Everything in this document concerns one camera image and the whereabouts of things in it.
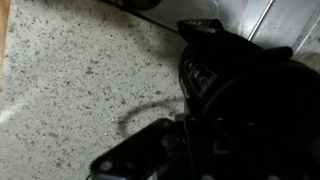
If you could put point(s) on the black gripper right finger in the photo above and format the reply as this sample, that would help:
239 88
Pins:
233 156

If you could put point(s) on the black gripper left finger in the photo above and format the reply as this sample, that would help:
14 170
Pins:
143 150

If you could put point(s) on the light wooden base cabinet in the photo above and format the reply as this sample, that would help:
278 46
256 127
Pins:
3 26

